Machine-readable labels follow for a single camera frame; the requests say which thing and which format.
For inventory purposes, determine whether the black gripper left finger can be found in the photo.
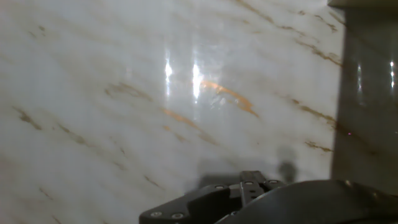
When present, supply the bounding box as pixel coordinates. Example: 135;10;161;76
139;170;267;224

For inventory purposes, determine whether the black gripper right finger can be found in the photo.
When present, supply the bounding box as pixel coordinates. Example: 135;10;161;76
266;179;283;191

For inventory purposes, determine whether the cream wooden shelf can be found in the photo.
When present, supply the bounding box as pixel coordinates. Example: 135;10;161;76
328;0;398;195

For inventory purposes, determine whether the marble pattern board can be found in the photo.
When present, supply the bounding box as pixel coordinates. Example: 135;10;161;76
0;0;346;224

